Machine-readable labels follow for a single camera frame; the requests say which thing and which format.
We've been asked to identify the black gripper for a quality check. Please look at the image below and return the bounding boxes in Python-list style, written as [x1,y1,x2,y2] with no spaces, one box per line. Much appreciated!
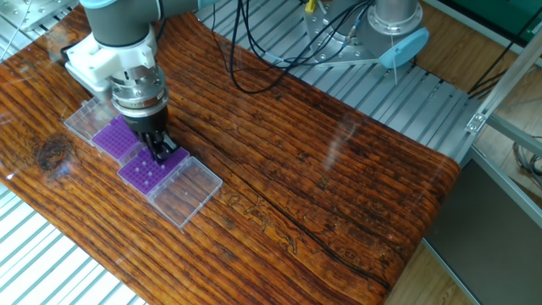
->
[124,105,181,164]

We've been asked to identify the purple tip holder clear lid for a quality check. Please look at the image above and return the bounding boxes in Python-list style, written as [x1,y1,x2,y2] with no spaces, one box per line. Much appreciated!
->
[117,146,224,230]
[64,97,149,167]

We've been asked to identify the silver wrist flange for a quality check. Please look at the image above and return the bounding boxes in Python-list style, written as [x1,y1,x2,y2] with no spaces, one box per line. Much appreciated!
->
[110,63,169,119]

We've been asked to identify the glossy wood grain sheet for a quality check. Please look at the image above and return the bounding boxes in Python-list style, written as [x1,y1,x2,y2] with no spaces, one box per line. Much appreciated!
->
[0,3,462,305]

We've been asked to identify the perforated metal plate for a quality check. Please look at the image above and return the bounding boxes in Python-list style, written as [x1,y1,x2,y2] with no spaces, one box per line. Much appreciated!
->
[0,0,80,33]

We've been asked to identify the metal connector blue rings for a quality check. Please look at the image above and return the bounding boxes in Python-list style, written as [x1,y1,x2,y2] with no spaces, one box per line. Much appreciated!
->
[342,6,368,43]

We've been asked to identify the dark grey panel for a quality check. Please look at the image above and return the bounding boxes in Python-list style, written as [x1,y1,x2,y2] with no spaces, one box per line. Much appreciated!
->
[423,146,542,305]

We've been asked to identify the white wrist mounting bracket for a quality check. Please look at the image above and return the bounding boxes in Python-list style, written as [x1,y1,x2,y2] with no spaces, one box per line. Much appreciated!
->
[63,23,158,103]

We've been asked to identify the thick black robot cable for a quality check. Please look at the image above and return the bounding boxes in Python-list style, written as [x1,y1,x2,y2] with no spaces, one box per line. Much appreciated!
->
[210,0,369,71]
[227,0,373,94]

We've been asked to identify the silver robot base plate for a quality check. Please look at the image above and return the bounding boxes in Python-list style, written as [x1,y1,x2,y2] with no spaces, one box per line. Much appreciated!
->
[302,0,382,68]

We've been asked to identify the white cable tie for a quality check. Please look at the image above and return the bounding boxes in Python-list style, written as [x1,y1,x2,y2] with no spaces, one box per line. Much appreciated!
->
[388,31,399,86]

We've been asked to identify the black floor cable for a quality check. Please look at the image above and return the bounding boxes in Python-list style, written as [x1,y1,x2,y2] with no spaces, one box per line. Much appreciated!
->
[467,0,542,99]

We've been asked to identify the aluminium frame post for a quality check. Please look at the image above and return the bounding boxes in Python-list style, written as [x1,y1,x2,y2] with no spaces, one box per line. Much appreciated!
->
[464,27,542,136]

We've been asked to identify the aluminium frame rail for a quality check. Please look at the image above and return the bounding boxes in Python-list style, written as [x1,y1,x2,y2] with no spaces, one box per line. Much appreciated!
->
[484,113,542,158]

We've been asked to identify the grey cable bundle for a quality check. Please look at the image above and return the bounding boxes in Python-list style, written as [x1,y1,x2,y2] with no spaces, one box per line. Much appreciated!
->
[511,135,542,190]

